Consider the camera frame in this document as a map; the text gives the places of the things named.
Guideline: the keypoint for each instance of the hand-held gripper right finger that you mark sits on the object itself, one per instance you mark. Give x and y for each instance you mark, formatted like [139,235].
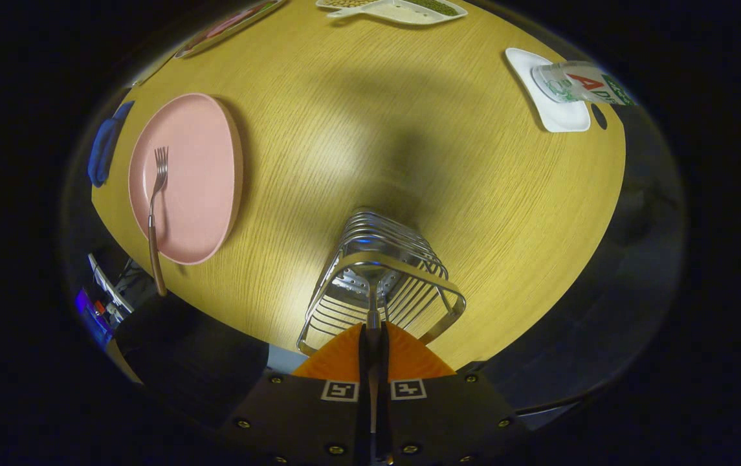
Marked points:
[435,414]

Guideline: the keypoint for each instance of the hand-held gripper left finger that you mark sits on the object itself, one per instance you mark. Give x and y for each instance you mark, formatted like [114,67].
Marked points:
[318,414]

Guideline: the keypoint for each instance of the tan cardboard piece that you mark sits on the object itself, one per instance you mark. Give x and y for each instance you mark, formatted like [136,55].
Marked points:
[125,366]

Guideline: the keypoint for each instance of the purple lit screen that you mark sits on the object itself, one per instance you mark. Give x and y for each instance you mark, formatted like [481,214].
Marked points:
[93,320]

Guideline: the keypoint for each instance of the white strip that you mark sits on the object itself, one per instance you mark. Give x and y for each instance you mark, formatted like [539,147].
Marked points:
[110,285]

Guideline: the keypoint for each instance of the pink round plate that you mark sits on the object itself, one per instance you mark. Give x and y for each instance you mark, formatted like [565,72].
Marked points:
[202,168]

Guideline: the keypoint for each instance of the white square coaster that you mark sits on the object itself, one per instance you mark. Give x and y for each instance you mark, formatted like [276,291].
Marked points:
[561,116]

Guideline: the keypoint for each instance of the blue folded cloth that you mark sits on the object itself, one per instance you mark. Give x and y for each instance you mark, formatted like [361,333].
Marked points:
[103,149]

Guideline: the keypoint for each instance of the white divided bean tray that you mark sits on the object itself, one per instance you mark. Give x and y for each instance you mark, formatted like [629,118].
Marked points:
[396,11]

